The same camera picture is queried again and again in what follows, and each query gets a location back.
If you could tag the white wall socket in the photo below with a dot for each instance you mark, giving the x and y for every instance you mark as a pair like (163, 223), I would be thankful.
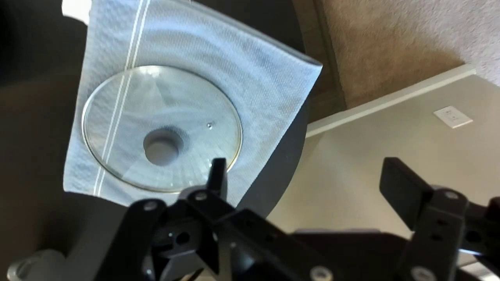
(453, 116)

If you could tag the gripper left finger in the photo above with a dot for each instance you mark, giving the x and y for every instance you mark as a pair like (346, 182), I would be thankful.
(203, 226)

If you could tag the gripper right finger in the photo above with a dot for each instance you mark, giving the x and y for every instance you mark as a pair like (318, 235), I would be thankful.
(433, 218)

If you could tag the white baseboard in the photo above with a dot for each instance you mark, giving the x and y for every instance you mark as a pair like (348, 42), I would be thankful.
(386, 101)

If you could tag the light blue striped cloth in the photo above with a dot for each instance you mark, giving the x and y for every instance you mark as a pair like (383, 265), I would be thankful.
(218, 66)

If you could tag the glass lid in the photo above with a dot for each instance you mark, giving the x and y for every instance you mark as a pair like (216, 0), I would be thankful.
(156, 128)

